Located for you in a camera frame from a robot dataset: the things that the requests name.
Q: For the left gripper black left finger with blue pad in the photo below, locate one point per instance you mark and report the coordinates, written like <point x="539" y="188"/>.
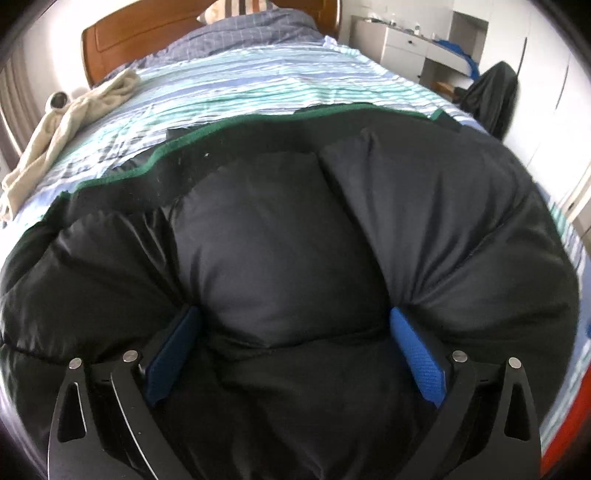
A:
<point x="102" y="425"/>

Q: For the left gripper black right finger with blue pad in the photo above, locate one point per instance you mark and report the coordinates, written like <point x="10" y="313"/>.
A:
<point x="486" y="424"/>

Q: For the black quilted puffer jacket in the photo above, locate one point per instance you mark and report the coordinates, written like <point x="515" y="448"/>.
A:
<point x="343" y="409"/>

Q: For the orange red bed base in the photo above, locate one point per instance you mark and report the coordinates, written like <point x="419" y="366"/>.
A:
<point x="570" y="431"/>

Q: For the cream fleece garment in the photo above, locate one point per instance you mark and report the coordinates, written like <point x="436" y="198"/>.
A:
<point x="56" y="128"/>

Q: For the beige curtain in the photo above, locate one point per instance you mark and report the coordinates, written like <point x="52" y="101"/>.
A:
<point x="19" y="112"/>

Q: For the black garment on chair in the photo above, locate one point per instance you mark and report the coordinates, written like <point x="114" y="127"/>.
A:
<point x="491" y="99"/>

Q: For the blue striped bed sheet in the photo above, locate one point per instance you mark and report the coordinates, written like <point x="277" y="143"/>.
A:
<point x="254" y="87"/>

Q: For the white desk with drawers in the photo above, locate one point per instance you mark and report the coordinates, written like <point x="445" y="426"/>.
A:
<point x="407" y="55"/>

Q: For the brown wooden headboard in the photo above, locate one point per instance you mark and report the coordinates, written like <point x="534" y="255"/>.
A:
<point x="143" y="27"/>

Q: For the blue cloth on desk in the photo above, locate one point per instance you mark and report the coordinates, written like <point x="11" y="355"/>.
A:
<point x="457" y="49"/>

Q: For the brown striped pillow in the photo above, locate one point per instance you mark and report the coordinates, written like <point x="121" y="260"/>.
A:
<point x="223" y="9"/>

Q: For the blue plaid folded duvet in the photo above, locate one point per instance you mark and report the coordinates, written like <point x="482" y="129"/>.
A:
<point x="278" y="26"/>

